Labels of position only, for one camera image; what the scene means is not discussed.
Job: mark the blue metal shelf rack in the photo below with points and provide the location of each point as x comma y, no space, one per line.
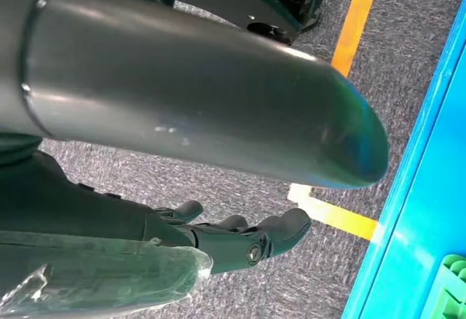
418,186

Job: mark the yellow tape square outline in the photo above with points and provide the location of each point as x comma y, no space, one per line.
355,17

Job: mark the clear plastic film wrap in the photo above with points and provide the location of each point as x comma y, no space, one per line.
90,278

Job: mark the green plastic crate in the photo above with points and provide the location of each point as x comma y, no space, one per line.
449,292

